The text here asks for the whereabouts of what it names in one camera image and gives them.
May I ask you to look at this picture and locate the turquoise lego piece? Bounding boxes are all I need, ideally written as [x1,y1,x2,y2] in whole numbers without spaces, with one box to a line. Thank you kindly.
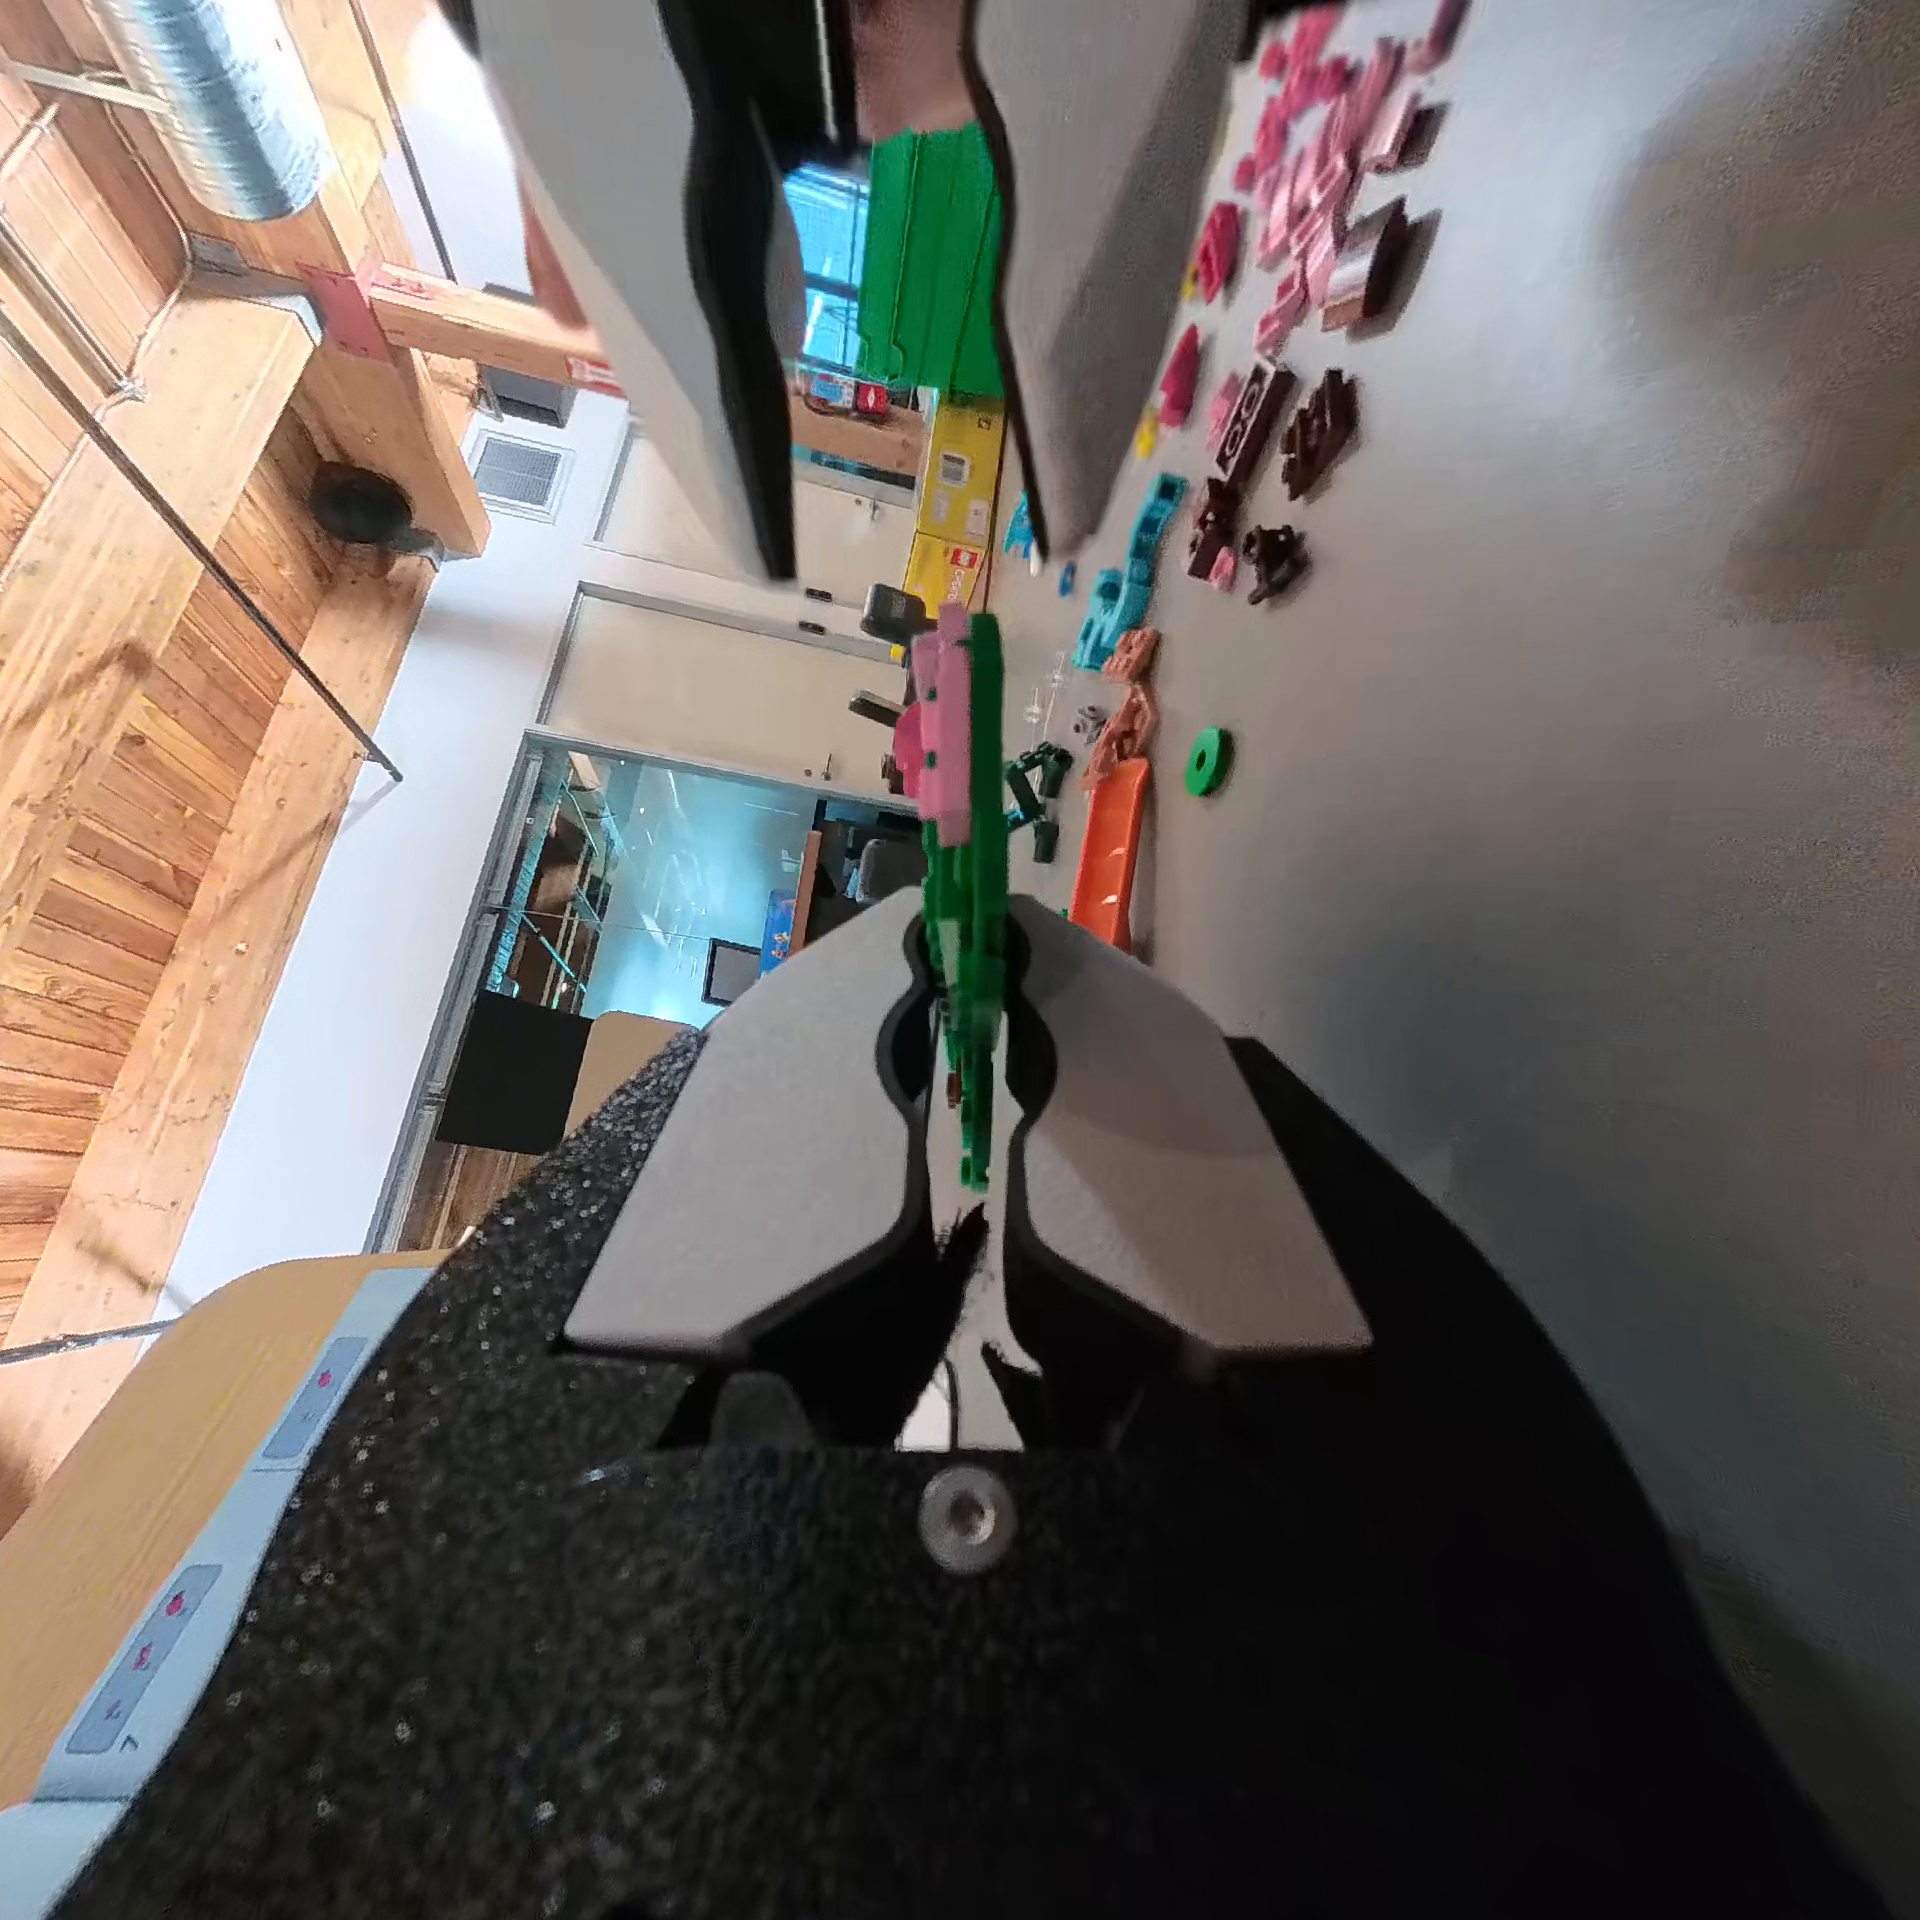
[1072,566,1161,672]
[1111,470,1191,580]

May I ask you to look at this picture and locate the silver ventilation duct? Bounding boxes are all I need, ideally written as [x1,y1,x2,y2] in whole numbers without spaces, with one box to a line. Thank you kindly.
[87,0,340,222]

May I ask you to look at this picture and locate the pile of pink lego bricks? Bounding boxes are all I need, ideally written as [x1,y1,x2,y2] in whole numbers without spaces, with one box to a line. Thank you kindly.
[1147,0,1473,453]

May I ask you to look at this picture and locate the red metal bracket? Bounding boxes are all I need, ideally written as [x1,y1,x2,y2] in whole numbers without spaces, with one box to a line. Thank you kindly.
[296,260,396,363]

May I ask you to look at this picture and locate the wooden ceiling beam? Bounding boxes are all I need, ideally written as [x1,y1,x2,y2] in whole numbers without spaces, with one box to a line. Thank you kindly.
[363,259,628,398]

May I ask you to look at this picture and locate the green lego plate assembly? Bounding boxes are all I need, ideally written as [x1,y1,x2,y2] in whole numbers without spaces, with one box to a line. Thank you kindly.
[895,604,1039,1198]

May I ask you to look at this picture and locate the green round lego plate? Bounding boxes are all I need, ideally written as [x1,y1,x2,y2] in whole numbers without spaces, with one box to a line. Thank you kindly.
[852,127,1009,404]

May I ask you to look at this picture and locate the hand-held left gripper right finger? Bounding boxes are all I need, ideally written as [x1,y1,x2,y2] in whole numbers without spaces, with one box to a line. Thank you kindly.
[997,895,1373,1364]

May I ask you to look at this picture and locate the dark brown printed lego tile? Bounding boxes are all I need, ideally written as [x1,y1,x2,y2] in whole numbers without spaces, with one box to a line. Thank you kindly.
[1211,359,1295,484]

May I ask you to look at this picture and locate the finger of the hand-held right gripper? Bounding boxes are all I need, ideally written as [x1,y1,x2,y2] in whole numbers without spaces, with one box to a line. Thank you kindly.
[469,0,804,584]
[965,0,1260,552]

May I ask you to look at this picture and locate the glass partition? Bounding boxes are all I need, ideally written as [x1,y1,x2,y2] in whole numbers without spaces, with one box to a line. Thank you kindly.
[478,731,920,1024]

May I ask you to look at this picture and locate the dark green lego pieces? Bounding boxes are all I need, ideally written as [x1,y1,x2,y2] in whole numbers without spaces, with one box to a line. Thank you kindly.
[998,741,1077,867]

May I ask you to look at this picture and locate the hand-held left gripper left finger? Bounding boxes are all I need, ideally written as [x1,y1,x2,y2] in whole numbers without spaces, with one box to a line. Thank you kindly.
[561,885,940,1367]

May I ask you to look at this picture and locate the orange lego slide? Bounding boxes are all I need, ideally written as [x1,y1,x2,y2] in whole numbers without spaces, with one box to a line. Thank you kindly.
[1065,756,1155,951]

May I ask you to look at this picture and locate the black metal conduit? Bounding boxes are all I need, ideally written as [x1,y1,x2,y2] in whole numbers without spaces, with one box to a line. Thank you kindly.
[0,303,409,784]

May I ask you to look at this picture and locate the black office chair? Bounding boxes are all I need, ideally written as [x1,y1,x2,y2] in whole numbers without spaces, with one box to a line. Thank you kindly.
[845,583,935,724]

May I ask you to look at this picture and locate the black ceiling lamp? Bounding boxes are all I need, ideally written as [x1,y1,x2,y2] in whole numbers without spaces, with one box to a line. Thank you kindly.
[305,460,448,566]

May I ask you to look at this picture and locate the white vent grille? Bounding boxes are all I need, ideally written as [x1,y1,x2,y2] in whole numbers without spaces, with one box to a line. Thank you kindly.
[465,429,575,522]

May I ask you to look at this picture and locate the black panel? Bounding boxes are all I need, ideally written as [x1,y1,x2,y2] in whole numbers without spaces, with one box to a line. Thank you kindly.
[432,990,597,1159]

